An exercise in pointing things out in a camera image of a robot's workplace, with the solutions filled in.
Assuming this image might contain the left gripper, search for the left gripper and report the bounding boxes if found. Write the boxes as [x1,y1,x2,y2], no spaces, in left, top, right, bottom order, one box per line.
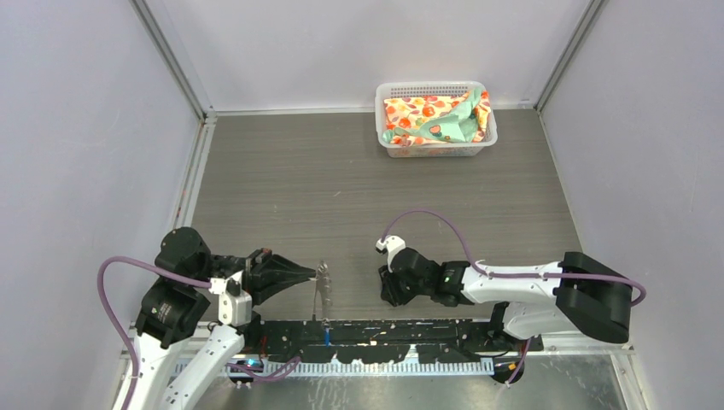
[191,245,317,306]

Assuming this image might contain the large metal keyring disc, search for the large metal keyring disc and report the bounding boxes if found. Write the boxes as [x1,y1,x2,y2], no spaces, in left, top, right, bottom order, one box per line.
[312,261,332,329]

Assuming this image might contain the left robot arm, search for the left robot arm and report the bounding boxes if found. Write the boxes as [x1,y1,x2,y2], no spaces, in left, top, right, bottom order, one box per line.
[96,226,317,409]

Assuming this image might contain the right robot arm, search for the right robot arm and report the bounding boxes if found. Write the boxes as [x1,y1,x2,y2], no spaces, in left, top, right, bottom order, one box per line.
[378,248,634,351]

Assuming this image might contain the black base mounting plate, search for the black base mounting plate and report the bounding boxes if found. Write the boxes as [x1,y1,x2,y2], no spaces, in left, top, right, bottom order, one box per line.
[241,319,525,364]

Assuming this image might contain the floral patterned cloth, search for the floral patterned cloth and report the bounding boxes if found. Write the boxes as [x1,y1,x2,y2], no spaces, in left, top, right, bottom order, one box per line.
[382,87,492,146]

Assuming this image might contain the white plastic basket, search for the white plastic basket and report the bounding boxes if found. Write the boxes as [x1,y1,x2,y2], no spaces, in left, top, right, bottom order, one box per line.
[375,81,498,158]

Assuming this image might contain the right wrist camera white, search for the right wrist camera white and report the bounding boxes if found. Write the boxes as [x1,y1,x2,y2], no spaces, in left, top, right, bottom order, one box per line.
[375,235,406,267]

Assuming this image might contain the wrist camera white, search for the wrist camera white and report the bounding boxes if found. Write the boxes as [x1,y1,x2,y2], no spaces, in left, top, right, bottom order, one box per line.
[209,271,253,327]
[375,235,406,267]

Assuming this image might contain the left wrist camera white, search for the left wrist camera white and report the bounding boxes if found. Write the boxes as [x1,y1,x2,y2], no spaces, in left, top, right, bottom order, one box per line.
[209,271,253,327]

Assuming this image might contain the aluminium frame rail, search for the aluminium frame rail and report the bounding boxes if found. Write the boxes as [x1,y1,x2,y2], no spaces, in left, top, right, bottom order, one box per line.
[231,331,634,383]

